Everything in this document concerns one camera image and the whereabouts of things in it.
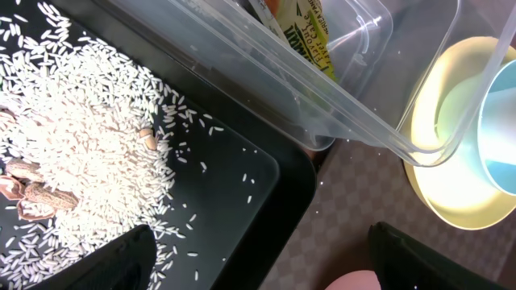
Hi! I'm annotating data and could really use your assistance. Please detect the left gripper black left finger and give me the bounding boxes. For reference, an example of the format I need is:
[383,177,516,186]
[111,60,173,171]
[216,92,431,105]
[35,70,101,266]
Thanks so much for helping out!
[32,225,156,290]

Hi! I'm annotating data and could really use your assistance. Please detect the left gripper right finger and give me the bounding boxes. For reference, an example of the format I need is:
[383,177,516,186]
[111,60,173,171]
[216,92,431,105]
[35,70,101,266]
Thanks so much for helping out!
[368,222,505,290]

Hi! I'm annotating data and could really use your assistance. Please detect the yellow plate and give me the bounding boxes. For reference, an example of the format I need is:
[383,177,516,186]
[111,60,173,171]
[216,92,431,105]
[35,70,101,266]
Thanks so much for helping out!
[405,36,515,230]

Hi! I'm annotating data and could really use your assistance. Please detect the rice pile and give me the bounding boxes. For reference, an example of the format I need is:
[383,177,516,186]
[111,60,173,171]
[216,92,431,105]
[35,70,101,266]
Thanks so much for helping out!
[0,0,259,290]

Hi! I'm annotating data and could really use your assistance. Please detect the light blue bowl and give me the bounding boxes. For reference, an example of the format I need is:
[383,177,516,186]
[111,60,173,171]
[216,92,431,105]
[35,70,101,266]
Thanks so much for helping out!
[434,61,515,195]

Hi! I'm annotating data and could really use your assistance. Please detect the green orange snack wrapper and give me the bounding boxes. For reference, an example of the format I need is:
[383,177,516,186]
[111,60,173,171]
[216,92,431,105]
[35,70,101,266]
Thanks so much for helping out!
[249,0,336,81]

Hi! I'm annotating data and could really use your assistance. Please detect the black waste tray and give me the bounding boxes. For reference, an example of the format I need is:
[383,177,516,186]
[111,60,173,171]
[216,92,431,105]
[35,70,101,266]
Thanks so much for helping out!
[0,0,318,290]

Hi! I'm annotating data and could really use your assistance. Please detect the dark brown serving tray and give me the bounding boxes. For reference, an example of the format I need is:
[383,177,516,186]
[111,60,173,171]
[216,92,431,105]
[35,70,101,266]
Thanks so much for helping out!
[261,140,515,289]

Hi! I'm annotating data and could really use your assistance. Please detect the peanut shell pieces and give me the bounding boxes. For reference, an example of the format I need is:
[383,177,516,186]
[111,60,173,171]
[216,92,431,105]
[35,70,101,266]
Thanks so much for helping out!
[1,106,163,225]

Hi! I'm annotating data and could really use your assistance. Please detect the clear plastic bin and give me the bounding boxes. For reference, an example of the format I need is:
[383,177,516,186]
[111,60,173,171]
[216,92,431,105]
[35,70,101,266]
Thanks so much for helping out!
[106,0,515,167]

